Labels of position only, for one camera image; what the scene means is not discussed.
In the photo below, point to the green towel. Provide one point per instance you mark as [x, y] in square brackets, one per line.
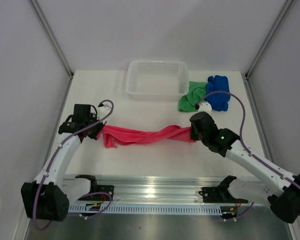
[196, 91]

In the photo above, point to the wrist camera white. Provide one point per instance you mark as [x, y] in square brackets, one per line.
[203, 106]
[103, 111]

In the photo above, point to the aluminium frame post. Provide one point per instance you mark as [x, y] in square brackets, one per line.
[270, 36]
[42, 19]

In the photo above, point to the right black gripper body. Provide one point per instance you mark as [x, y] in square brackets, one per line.
[197, 136]

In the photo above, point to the white plastic basket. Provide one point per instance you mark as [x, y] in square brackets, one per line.
[157, 80]

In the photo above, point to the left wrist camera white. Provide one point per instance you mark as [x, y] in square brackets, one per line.
[103, 111]

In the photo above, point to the blue towel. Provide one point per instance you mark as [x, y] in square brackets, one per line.
[218, 100]

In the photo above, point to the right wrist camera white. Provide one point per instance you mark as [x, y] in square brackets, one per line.
[203, 106]

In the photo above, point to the left aluminium frame post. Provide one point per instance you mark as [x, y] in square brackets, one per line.
[42, 19]

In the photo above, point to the right aluminium frame post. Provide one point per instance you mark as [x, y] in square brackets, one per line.
[270, 36]

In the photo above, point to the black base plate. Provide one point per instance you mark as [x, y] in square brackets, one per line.
[216, 195]
[105, 193]

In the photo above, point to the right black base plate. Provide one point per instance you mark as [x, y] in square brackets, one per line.
[216, 195]

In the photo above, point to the aluminium mounting rail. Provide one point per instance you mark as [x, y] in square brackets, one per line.
[135, 191]

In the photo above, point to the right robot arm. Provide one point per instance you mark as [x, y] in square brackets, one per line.
[279, 189]

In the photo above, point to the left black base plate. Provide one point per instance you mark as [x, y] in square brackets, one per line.
[105, 193]

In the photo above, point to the pink towel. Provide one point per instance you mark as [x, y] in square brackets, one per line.
[114, 135]

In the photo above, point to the slotted cable duct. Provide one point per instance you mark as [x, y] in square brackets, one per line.
[154, 209]

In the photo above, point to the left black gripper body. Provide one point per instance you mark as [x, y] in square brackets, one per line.
[94, 131]

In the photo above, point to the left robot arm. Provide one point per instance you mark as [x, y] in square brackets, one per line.
[44, 198]

